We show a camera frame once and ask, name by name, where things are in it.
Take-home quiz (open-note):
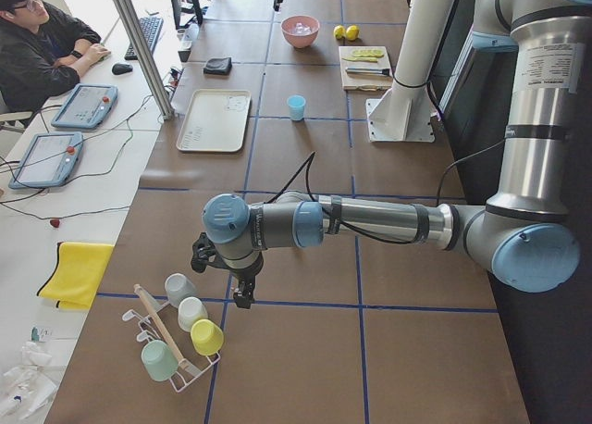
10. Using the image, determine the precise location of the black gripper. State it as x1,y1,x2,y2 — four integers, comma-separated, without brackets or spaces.
191,232,264,309

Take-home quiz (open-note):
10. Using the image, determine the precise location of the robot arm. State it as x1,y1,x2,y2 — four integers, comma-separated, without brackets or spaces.
191,0,591,308

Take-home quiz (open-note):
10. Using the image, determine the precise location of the white plastic cup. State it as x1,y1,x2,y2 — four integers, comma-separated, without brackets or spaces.
178,296,209,332

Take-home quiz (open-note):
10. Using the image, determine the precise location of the yellow plastic cup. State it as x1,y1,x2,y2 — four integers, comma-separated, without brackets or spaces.
191,318,224,356

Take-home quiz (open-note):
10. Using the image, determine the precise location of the grey plastic cup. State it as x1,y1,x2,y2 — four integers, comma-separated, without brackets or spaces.
165,273,197,308

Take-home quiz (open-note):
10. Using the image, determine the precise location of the green plastic cup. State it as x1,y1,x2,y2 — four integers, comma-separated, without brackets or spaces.
141,340,178,381

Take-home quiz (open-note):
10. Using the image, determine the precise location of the blue plastic cup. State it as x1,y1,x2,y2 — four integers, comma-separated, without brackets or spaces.
287,94,306,121

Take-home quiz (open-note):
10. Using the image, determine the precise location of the clear ice cubes pile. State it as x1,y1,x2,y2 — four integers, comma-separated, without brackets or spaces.
290,21,312,36

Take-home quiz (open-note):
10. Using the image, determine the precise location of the yellow cloth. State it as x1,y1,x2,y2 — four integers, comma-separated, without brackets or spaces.
37,242,114,310

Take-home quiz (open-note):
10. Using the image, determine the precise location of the cream bear tray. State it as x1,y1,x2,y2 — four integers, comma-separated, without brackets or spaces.
176,89,251,153

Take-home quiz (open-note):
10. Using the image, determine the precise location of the dark grey folded cloth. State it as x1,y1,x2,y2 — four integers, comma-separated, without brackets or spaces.
203,57,232,76

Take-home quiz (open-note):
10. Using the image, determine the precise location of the crumpled white paper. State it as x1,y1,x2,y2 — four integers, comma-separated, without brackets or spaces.
1,342,57,420

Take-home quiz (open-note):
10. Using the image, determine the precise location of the blue teach pendant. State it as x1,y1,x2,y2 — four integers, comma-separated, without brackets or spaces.
8,131,83,189
51,83,118,130

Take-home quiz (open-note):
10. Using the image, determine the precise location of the wooden cutting board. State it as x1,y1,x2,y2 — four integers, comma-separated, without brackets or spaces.
339,46,393,91

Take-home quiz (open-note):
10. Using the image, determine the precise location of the black computer mouse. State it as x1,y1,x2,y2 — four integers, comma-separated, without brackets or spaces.
111,62,133,76

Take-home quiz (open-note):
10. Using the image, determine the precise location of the yellow plastic knife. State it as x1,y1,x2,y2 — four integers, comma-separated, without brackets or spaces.
341,56,378,63

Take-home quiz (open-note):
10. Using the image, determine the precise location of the steel rod muddler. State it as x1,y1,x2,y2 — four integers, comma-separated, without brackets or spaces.
345,67,390,77

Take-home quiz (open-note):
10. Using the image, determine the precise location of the pink bowl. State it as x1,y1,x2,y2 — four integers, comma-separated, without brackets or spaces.
280,15,320,48

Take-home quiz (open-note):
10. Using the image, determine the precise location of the lemon slice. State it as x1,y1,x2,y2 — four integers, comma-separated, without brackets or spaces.
351,49,384,58

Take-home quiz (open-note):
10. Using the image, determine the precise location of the yellow lemon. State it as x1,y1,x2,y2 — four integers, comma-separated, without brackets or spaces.
333,25,346,40
344,25,360,42

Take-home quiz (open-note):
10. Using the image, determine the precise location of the black keyboard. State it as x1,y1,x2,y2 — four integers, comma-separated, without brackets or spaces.
124,16,164,60

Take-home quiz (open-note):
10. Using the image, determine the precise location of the seated person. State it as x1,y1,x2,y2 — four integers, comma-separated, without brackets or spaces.
1,0,110,113

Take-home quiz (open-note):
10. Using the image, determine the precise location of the wooden stick handle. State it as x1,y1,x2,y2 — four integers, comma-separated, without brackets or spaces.
134,284,189,369

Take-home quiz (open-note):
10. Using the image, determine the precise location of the white wire cup rack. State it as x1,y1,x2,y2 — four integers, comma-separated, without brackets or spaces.
121,301,220,393

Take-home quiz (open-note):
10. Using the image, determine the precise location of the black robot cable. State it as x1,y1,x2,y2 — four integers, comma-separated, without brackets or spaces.
265,150,508,245

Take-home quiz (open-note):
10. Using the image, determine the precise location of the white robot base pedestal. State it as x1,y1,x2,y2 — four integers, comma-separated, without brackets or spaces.
366,0,455,143

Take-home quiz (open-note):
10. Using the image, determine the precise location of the aluminium frame post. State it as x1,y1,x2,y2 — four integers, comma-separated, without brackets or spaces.
113,0,175,120

